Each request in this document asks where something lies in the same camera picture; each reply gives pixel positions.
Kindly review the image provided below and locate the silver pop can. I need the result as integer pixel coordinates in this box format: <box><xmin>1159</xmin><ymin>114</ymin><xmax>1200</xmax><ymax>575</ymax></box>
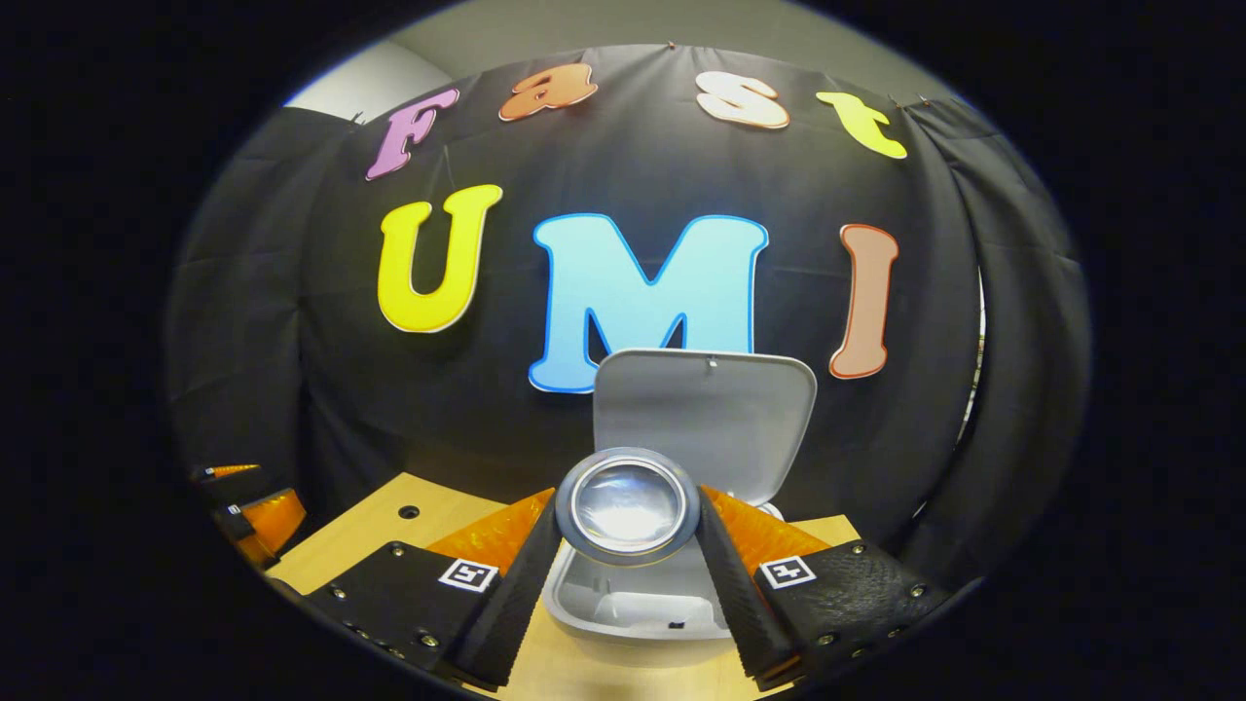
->
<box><xmin>555</xmin><ymin>447</ymin><xmax>702</xmax><ymax>568</ymax></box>

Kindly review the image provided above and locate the black backdrop cloth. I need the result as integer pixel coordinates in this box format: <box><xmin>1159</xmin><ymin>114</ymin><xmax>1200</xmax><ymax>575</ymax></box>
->
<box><xmin>165</xmin><ymin>44</ymin><xmax>1091</xmax><ymax>585</ymax></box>

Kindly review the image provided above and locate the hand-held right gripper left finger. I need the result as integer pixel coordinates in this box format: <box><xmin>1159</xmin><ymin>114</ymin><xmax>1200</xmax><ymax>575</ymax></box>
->
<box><xmin>302</xmin><ymin>489</ymin><xmax>566</xmax><ymax>692</ymax></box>

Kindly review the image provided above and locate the wooden desktop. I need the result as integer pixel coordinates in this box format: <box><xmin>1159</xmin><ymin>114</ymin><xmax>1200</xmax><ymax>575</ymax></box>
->
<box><xmin>265</xmin><ymin>472</ymin><xmax>862</xmax><ymax>701</ymax></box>

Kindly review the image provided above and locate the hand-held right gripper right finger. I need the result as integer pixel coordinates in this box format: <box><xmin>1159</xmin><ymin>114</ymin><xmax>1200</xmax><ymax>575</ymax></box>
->
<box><xmin>696</xmin><ymin>484</ymin><xmax>950</xmax><ymax>692</ymax></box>

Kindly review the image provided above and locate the white desktop garbage bin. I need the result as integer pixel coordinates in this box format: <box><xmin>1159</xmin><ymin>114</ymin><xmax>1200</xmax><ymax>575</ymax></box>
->
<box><xmin>540</xmin><ymin>348</ymin><xmax>819</xmax><ymax>668</ymax></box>

